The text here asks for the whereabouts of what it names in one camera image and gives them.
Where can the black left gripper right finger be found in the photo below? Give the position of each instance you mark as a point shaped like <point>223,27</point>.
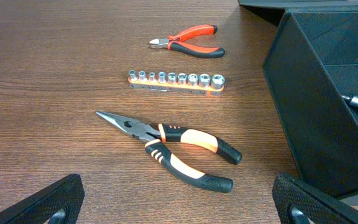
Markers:
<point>298,202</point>

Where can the black open storage box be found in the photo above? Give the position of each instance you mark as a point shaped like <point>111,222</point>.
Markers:
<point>313,60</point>

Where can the orange socket rail with sockets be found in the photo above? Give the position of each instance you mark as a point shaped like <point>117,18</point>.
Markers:
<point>197,84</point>

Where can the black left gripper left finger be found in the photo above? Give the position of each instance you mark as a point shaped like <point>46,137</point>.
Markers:
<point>60,202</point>

